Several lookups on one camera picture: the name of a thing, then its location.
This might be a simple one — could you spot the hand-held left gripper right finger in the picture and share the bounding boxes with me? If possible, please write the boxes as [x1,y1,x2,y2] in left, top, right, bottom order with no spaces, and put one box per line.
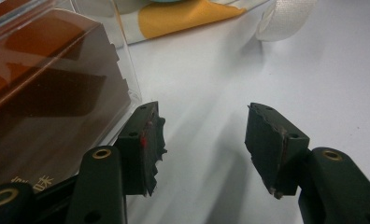
[244,102,370,224]

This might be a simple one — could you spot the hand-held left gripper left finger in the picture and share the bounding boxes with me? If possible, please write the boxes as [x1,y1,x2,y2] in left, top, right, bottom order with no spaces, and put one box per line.
[64,101,168,224]

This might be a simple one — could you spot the orange brown snack box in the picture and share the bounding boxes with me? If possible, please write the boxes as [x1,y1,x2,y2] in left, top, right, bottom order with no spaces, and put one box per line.
[0,0,132,191]

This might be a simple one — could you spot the clear plastic container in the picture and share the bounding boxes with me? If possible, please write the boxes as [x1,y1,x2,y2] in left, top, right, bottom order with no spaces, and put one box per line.
[0,0,143,194]

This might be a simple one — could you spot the white tote bag colourful patches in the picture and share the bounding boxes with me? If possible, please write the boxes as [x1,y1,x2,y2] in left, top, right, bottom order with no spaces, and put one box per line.
[70,0,319,48]

